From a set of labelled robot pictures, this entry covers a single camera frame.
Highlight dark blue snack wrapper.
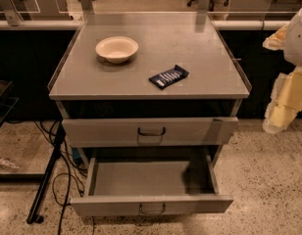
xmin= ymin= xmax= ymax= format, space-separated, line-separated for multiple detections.
xmin=149 ymin=65 xmax=189 ymax=90

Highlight grey drawer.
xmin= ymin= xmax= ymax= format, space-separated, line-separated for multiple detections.
xmin=62 ymin=117 xmax=238 ymax=148
xmin=71 ymin=156 xmax=233 ymax=217

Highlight clear plastic bottle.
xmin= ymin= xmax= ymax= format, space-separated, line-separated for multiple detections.
xmin=0 ymin=157 xmax=20 ymax=171

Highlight black tripod stand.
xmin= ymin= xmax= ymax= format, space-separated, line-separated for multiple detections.
xmin=26 ymin=124 xmax=65 ymax=224

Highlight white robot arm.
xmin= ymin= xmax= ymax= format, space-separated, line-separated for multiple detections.
xmin=263 ymin=8 xmax=302 ymax=134

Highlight dark side shelf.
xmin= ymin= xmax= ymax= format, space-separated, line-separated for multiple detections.
xmin=0 ymin=80 xmax=18 ymax=127

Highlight white ceramic bowl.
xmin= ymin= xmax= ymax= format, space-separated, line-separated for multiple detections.
xmin=95 ymin=36 xmax=139 ymax=64

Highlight grey drawer cabinet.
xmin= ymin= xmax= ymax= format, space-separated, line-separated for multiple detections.
xmin=50 ymin=13 xmax=250 ymax=162

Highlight black floor cables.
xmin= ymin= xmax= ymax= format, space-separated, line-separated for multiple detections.
xmin=32 ymin=119 xmax=96 ymax=235

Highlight white horizontal rail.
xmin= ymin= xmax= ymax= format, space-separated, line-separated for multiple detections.
xmin=0 ymin=21 xmax=289 ymax=30

